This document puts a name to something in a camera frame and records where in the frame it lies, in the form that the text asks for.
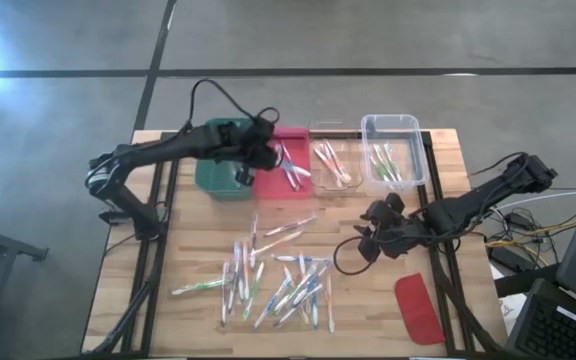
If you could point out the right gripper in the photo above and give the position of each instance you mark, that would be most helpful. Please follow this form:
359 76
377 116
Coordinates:
393 232

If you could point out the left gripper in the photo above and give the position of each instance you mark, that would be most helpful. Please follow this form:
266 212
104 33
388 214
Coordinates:
260 150

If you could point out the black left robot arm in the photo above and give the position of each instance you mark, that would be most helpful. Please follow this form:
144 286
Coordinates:
168 145

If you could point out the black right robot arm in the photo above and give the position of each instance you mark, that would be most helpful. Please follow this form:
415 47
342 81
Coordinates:
483 197

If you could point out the pink plastic bin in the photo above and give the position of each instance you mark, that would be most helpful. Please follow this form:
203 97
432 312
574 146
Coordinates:
273 187

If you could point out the green plastic bin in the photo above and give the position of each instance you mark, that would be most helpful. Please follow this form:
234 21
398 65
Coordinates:
218 182

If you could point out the small clear plastic bin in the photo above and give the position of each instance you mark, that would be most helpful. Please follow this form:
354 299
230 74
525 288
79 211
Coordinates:
318 135

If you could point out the red plastic lid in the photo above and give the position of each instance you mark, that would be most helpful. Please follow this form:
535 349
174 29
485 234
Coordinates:
418 310

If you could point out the large clear plastic bin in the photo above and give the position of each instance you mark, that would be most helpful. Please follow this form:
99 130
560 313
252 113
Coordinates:
413 150

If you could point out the black power brick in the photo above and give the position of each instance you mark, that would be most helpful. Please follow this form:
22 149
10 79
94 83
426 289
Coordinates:
510 259

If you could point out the black desk crossbar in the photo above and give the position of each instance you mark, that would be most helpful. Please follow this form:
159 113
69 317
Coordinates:
523 282

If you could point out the white paper sheet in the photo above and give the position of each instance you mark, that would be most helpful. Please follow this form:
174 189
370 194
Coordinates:
513 310

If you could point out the dark open laptop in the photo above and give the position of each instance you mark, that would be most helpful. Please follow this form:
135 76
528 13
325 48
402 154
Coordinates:
558 330

